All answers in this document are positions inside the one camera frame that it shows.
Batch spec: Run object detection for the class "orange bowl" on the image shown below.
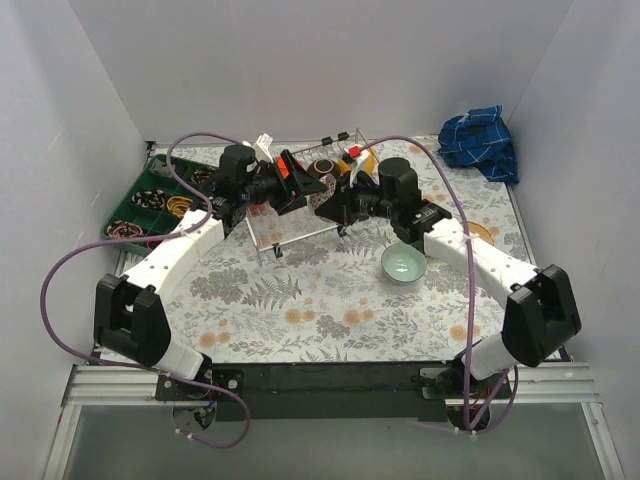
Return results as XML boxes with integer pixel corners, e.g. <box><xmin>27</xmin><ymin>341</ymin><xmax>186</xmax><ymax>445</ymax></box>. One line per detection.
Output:
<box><xmin>276</xmin><ymin>156</ymin><xmax>290</xmax><ymax>180</ymax></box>

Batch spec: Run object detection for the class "black patterned bowl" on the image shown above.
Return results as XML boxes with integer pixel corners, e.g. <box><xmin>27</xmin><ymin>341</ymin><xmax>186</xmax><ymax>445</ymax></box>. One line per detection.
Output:
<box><xmin>306</xmin><ymin>159</ymin><xmax>341</xmax><ymax>180</ymax></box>

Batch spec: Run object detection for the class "light green striped bowl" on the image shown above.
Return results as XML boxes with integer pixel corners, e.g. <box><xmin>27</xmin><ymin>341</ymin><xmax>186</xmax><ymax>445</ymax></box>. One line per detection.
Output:
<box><xmin>381</xmin><ymin>243</ymin><xmax>427</xmax><ymax>284</ymax></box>

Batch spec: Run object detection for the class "beige bowl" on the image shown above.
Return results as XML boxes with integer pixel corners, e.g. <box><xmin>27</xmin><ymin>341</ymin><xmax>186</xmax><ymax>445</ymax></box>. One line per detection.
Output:
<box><xmin>468</xmin><ymin>222</ymin><xmax>495</xmax><ymax>246</ymax></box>

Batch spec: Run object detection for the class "white brown patterned bowl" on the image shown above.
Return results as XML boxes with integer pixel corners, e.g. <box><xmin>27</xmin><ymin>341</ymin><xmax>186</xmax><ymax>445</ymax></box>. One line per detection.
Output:
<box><xmin>307</xmin><ymin>174</ymin><xmax>337</xmax><ymax>212</ymax></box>

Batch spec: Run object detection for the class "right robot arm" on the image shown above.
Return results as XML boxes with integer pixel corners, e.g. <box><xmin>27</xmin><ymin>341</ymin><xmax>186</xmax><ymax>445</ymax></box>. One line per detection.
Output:
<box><xmin>308</xmin><ymin>157</ymin><xmax>582</xmax><ymax>398</ymax></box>

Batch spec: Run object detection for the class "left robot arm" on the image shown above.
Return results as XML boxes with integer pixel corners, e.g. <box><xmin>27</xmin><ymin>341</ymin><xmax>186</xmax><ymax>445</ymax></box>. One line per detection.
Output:
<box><xmin>94</xmin><ymin>145</ymin><xmax>328</xmax><ymax>400</ymax></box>

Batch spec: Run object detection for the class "yellow bowl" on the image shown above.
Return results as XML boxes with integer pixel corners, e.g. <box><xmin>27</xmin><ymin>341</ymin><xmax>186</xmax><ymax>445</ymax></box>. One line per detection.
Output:
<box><xmin>338</xmin><ymin>144</ymin><xmax>376</xmax><ymax>184</ymax></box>

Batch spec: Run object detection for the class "floral table mat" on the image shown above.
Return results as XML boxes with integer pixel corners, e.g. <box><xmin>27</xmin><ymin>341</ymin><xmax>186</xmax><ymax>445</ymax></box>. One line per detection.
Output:
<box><xmin>98</xmin><ymin>134</ymin><xmax>562</xmax><ymax>365</ymax></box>

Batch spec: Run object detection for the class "blue checked cloth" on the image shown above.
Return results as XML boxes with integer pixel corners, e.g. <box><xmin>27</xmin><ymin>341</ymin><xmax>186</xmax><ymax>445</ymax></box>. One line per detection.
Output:
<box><xmin>438</xmin><ymin>105</ymin><xmax>519</xmax><ymax>185</ymax></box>

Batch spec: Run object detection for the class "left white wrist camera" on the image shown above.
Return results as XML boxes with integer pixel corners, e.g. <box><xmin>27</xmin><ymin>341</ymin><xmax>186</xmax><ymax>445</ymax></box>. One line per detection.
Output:
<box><xmin>242</xmin><ymin>133</ymin><xmax>274</xmax><ymax>163</ymax></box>

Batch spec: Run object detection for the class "metal wire dish rack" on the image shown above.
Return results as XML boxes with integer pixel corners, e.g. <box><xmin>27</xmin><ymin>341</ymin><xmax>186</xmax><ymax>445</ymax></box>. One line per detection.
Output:
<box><xmin>245</xmin><ymin>129</ymin><xmax>367</xmax><ymax>257</ymax></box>

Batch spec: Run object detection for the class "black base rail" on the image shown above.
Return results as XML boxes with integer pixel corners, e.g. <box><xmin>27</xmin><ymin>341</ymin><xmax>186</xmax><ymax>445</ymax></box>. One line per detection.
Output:
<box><xmin>154</xmin><ymin>360</ymin><xmax>496</xmax><ymax>424</ymax></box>

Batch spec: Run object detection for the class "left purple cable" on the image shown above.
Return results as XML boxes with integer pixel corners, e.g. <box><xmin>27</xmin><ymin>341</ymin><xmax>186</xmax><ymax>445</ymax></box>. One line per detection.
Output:
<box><xmin>39</xmin><ymin>131</ymin><xmax>261</xmax><ymax>449</ymax></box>

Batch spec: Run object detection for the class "purple cable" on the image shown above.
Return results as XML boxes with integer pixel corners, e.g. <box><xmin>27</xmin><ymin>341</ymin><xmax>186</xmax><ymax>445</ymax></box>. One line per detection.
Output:
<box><xmin>39</xmin><ymin>131</ymin><xmax>261</xmax><ymax>449</ymax></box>
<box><xmin>359</xmin><ymin>136</ymin><xmax>520</xmax><ymax>435</ymax></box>

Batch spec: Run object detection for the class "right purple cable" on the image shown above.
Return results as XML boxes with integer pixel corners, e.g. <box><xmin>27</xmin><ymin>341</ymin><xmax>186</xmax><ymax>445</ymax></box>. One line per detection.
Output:
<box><xmin>359</xmin><ymin>136</ymin><xmax>520</xmax><ymax>435</ymax></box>

